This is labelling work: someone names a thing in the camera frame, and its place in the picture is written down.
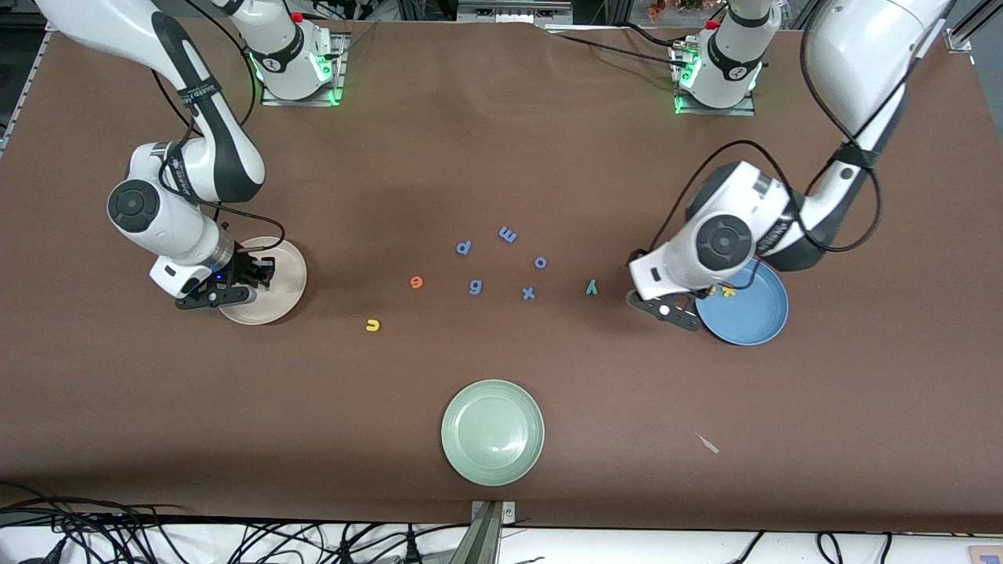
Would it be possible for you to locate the beige round plate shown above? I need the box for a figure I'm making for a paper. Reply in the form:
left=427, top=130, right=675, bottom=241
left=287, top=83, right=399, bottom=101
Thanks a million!
left=218, top=237, right=308, bottom=326

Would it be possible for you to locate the brown table cover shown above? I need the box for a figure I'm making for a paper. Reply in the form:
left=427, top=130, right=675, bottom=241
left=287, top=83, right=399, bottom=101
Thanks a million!
left=0, top=14, right=1003, bottom=533

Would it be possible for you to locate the green round plate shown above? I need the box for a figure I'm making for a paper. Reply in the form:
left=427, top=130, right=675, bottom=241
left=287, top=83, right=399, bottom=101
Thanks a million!
left=440, top=379, right=545, bottom=487

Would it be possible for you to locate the blue round plate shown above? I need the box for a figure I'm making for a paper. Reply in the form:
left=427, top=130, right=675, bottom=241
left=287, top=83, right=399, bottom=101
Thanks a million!
left=696, top=258, right=790, bottom=346

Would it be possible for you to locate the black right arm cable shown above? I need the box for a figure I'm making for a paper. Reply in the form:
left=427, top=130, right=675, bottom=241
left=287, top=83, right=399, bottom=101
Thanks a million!
left=149, top=67, right=287, bottom=255

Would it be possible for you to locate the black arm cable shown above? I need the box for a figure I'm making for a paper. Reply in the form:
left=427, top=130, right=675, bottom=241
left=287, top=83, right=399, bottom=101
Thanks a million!
left=149, top=67, right=287, bottom=255
left=650, top=0, right=882, bottom=259

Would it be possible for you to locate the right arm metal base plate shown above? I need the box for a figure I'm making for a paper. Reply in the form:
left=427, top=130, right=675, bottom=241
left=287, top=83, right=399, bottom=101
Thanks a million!
left=261, top=31, right=346, bottom=107

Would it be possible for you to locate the aluminium frame rail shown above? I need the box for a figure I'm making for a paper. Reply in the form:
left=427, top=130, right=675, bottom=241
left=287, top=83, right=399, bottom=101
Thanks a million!
left=944, top=0, right=1003, bottom=56
left=0, top=23, right=60, bottom=154

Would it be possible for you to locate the black floor cable tangle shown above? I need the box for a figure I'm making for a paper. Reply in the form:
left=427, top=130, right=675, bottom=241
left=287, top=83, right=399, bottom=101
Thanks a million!
left=0, top=482, right=471, bottom=564

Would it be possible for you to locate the metal bracket at table edge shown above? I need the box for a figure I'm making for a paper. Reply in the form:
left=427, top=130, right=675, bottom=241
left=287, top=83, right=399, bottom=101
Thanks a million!
left=470, top=501, right=516, bottom=564

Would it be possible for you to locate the aluminium frame crossbar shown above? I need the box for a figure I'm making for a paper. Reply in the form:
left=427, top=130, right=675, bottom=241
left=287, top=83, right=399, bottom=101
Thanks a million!
left=457, top=0, right=574, bottom=24

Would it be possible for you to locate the black cable on table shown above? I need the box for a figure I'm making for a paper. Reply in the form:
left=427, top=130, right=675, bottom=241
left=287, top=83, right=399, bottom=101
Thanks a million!
left=545, top=23, right=690, bottom=71

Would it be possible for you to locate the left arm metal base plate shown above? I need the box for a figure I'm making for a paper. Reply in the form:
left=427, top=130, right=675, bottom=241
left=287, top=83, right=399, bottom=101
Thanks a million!
left=672, top=43, right=757, bottom=117

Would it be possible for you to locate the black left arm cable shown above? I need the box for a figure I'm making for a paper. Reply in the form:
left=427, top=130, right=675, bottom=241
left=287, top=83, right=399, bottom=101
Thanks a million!
left=650, top=0, right=882, bottom=259

